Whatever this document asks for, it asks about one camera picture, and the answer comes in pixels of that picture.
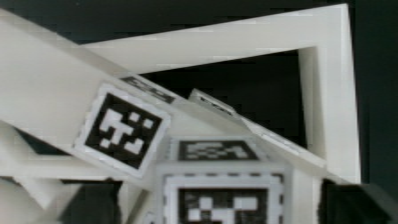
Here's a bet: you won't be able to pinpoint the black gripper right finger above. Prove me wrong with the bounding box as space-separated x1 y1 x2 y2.
318 179 398 224

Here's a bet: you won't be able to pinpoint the white chair back pieces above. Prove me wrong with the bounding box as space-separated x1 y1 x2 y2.
0 8 334 224

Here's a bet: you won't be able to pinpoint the white U-shaped fence wall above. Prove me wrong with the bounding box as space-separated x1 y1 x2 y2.
85 4 360 183

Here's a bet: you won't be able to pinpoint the small white tagged cube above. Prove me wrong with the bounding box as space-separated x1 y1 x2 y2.
150 136 291 224

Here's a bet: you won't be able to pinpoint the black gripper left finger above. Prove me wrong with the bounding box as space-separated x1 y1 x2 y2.
58 181 120 224

